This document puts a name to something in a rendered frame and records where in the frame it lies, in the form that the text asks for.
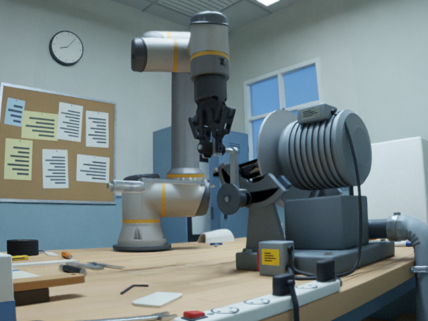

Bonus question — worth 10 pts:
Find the white and blue box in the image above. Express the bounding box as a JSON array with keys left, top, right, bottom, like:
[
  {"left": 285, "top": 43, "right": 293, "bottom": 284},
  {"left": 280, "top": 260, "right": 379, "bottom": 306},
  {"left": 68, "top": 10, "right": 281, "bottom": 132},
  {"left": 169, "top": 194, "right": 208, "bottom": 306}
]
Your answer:
[{"left": 0, "top": 251, "right": 17, "bottom": 321}]

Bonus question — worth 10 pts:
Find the white flat block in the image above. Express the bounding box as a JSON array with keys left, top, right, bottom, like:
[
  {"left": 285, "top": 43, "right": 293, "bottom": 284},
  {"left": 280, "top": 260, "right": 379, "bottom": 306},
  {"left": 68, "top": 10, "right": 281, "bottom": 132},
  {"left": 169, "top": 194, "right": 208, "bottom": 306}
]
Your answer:
[{"left": 132, "top": 291, "right": 183, "bottom": 308}]

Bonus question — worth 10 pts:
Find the dark grey round knob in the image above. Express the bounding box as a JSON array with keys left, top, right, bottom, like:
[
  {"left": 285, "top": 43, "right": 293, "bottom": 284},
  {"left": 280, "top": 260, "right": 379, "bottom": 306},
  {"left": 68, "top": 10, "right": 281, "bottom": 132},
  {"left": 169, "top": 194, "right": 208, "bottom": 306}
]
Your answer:
[{"left": 216, "top": 183, "right": 242, "bottom": 215}]

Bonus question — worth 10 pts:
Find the dark block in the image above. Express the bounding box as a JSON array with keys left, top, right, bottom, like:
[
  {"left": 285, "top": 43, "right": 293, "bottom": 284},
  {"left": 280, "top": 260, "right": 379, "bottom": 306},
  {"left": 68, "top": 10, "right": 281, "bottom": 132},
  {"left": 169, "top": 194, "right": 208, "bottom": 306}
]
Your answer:
[{"left": 13, "top": 287, "right": 51, "bottom": 306}]

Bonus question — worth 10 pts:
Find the white curved sheet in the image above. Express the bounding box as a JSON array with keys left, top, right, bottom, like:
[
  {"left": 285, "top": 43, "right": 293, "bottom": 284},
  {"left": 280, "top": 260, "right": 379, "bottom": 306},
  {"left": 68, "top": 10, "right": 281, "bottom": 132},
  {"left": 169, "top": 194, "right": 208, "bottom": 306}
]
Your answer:
[{"left": 197, "top": 229, "right": 236, "bottom": 243}]

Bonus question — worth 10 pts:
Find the grey switch box yellow label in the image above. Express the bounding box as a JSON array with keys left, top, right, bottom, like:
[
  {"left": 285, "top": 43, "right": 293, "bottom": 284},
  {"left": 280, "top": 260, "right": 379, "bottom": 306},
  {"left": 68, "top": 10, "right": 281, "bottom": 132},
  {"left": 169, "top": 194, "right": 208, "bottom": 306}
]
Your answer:
[{"left": 257, "top": 239, "right": 296, "bottom": 277}]

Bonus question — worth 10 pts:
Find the grey disc sander body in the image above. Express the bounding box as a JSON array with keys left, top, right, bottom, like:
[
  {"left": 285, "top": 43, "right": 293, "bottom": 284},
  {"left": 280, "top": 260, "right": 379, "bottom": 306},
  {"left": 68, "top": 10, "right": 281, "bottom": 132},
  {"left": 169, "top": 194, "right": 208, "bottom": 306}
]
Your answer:
[{"left": 235, "top": 103, "right": 396, "bottom": 278}]

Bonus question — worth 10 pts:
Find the cork notice board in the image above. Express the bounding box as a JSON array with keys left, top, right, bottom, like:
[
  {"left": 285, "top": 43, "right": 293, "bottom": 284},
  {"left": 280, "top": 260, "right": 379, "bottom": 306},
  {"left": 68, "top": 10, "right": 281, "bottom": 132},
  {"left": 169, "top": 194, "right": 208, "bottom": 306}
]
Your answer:
[{"left": 0, "top": 82, "right": 117, "bottom": 205}]

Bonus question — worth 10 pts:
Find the round wall clock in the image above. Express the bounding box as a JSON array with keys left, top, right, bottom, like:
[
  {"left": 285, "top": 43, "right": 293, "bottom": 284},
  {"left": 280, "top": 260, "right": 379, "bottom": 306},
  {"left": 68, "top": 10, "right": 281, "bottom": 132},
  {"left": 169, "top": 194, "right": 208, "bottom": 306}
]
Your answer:
[{"left": 48, "top": 30, "right": 85, "bottom": 67}]

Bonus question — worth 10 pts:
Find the grey dust hose pipe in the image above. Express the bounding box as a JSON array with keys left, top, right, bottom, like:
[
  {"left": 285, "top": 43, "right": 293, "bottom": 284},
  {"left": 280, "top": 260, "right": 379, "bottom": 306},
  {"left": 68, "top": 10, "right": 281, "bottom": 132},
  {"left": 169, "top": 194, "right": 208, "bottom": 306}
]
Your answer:
[{"left": 367, "top": 213, "right": 428, "bottom": 321}]

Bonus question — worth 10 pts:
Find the white framed window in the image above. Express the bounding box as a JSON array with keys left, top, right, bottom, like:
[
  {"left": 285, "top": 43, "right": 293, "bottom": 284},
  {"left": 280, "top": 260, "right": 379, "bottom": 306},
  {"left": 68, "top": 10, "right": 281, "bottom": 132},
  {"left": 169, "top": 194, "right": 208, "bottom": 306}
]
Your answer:
[{"left": 242, "top": 57, "right": 326, "bottom": 162}]

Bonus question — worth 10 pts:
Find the black tape roll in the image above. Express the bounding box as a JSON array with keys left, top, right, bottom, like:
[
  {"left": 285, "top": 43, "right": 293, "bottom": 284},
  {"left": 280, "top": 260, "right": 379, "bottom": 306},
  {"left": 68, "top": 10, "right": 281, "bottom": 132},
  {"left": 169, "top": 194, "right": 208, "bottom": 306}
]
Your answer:
[{"left": 6, "top": 238, "right": 40, "bottom": 257}]

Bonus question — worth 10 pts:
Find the light grey clamp lever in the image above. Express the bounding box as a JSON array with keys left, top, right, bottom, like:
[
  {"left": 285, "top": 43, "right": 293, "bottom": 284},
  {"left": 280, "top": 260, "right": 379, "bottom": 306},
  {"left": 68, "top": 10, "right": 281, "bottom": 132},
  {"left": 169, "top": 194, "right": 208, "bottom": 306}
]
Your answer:
[{"left": 224, "top": 146, "right": 241, "bottom": 188}]

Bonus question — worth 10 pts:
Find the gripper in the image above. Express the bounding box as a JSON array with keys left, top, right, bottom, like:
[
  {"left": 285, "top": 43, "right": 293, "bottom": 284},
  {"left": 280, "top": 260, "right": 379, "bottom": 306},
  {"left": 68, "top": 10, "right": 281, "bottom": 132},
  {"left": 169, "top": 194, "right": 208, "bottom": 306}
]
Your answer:
[{"left": 188, "top": 75, "right": 237, "bottom": 158}]

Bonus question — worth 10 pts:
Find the dark round base plate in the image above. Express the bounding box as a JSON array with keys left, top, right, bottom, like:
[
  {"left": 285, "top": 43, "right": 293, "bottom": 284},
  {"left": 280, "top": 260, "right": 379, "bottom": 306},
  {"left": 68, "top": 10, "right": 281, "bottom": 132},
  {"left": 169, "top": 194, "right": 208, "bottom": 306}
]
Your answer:
[{"left": 112, "top": 243, "right": 173, "bottom": 253}]

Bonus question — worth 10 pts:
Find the white cabinet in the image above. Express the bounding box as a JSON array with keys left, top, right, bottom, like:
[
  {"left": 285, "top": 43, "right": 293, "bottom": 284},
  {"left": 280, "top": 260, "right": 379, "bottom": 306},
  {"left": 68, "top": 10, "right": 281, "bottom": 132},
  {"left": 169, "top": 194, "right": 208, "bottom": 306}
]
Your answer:
[{"left": 366, "top": 136, "right": 428, "bottom": 225}]

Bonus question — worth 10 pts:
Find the white power strip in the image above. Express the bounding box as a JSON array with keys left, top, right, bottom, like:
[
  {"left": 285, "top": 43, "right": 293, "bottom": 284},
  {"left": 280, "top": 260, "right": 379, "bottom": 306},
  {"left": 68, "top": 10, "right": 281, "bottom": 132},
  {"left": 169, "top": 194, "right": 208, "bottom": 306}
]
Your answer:
[{"left": 173, "top": 278, "right": 342, "bottom": 321}]

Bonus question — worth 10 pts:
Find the black hex key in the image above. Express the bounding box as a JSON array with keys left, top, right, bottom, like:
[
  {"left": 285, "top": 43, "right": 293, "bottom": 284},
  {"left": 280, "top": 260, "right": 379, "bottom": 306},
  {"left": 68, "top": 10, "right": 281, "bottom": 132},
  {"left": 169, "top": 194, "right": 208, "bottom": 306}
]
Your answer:
[{"left": 120, "top": 284, "right": 149, "bottom": 296}]

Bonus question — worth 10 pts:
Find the dark sander table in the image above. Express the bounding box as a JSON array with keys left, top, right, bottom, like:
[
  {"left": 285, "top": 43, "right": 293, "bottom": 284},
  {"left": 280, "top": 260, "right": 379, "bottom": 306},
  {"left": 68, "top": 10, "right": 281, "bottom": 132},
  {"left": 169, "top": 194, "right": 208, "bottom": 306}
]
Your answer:
[{"left": 233, "top": 159, "right": 269, "bottom": 183}]

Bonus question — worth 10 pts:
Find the wooden board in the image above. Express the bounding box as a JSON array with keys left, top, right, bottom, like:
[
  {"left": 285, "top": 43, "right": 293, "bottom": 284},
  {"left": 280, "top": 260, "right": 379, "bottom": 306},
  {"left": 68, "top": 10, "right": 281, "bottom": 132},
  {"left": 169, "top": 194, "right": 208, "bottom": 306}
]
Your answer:
[{"left": 11, "top": 259, "right": 86, "bottom": 292}]

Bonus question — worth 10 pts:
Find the grey metal caliper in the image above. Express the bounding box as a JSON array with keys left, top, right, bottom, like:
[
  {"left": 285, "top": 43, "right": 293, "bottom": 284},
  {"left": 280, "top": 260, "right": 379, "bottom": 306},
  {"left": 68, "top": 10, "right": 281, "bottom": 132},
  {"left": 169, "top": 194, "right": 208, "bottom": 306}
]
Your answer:
[{"left": 59, "top": 261, "right": 125, "bottom": 276}]

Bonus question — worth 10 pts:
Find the black plug with cable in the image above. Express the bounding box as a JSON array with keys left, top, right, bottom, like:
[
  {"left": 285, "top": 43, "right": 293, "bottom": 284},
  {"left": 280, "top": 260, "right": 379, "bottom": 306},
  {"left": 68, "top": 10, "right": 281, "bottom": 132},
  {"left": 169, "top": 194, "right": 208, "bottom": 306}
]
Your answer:
[{"left": 272, "top": 272, "right": 301, "bottom": 321}]

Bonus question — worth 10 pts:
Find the grey metal wrench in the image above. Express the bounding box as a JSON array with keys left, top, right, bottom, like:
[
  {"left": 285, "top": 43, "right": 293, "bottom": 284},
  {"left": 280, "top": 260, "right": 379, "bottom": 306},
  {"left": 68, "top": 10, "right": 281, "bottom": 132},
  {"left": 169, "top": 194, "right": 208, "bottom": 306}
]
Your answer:
[{"left": 96, "top": 311, "right": 179, "bottom": 321}]

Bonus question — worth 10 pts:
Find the silver cylinder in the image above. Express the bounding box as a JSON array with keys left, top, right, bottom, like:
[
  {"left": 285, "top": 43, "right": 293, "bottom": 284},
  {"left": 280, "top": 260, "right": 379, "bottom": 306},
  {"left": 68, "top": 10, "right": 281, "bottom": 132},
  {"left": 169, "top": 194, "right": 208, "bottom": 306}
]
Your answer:
[{"left": 107, "top": 179, "right": 145, "bottom": 195}]

